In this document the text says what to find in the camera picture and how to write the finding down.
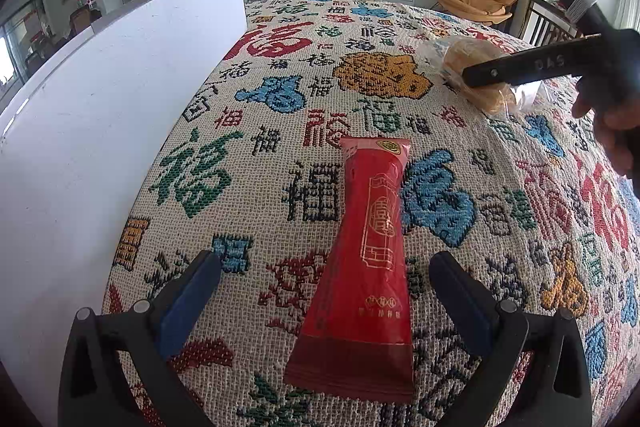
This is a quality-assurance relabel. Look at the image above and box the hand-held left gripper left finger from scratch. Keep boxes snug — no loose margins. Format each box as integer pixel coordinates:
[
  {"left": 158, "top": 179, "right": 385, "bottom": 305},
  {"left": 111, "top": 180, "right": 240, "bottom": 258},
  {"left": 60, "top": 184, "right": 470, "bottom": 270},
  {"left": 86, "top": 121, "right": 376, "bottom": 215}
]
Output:
[{"left": 59, "top": 249, "right": 222, "bottom": 427}]

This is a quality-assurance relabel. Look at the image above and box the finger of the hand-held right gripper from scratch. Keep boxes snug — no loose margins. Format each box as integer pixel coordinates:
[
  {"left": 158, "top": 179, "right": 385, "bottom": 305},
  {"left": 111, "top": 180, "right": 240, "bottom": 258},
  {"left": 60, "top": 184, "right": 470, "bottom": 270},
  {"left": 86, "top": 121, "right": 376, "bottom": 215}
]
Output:
[{"left": 461, "top": 56, "right": 523, "bottom": 88}]

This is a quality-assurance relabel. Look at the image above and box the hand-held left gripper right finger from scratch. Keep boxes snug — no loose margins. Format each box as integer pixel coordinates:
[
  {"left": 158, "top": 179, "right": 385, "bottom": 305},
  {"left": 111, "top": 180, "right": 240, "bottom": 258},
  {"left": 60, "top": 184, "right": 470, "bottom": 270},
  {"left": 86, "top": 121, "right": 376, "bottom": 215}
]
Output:
[{"left": 428, "top": 251, "right": 593, "bottom": 427}]

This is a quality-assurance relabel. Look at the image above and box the bread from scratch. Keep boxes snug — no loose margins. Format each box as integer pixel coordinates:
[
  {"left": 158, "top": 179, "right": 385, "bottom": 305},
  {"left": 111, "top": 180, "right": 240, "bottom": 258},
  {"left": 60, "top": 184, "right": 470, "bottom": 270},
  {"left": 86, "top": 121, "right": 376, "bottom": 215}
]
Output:
[{"left": 430, "top": 36, "right": 548, "bottom": 116}]

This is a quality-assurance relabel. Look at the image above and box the red snack packet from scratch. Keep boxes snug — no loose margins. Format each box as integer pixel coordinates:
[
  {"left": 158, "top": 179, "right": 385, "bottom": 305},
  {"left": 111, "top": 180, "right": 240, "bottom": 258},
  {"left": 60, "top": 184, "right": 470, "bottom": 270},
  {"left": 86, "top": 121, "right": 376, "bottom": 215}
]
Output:
[{"left": 283, "top": 136, "right": 416, "bottom": 404}]

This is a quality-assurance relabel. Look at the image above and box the white board panel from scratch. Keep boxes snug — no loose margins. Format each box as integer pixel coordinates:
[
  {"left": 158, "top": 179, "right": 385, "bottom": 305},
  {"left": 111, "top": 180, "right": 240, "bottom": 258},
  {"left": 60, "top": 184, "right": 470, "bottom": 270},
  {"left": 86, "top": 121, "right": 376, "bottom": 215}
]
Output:
[{"left": 0, "top": 0, "right": 247, "bottom": 390}]

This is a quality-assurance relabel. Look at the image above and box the person's right hand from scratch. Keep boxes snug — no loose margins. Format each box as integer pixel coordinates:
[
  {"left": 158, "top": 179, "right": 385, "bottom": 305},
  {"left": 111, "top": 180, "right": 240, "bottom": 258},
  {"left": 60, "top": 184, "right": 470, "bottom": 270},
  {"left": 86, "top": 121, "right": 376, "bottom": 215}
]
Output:
[{"left": 571, "top": 94, "right": 640, "bottom": 180}]

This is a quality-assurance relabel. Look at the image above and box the dark wooden chair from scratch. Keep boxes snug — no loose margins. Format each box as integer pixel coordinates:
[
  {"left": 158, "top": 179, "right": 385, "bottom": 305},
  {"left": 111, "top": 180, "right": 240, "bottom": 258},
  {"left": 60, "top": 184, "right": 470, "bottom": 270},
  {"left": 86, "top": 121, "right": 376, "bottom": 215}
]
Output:
[{"left": 520, "top": 0, "right": 586, "bottom": 48}]

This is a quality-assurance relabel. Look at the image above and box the printed woven blanket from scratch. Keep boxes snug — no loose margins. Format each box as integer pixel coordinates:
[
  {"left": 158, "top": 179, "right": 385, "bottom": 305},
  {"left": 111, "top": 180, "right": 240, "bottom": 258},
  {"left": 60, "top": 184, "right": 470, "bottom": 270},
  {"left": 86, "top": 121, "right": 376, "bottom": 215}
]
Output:
[{"left": 102, "top": 0, "right": 640, "bottom": 427}]

